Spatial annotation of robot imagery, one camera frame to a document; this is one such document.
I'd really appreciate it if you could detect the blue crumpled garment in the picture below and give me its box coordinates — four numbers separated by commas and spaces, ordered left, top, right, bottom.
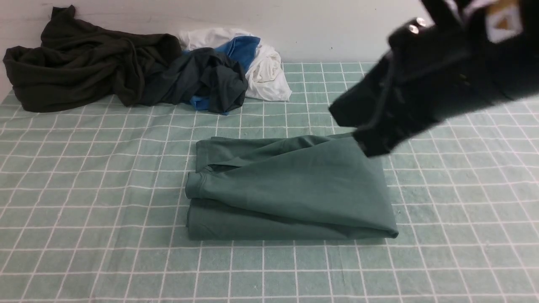
187, 36, 260, 115

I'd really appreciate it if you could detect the green checkered table cloth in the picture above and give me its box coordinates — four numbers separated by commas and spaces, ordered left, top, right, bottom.
0, 63, 539, 303

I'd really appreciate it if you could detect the dark olive crumpled garment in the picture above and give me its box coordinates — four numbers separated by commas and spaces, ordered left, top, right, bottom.
3, 5, 182, 113

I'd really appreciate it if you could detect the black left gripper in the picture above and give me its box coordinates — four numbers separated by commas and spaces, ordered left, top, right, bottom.
328, 0, 538, 157

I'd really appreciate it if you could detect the white crumpled garment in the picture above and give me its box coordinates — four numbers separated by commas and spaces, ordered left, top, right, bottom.
178, 27, 291, 101

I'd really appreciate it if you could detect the dark teal crumpled garment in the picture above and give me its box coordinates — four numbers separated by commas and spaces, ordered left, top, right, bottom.
137, 48, 248, 114

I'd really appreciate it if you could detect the green long-sleeve shirt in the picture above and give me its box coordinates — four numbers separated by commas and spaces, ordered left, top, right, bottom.
185, 134, 399, 240

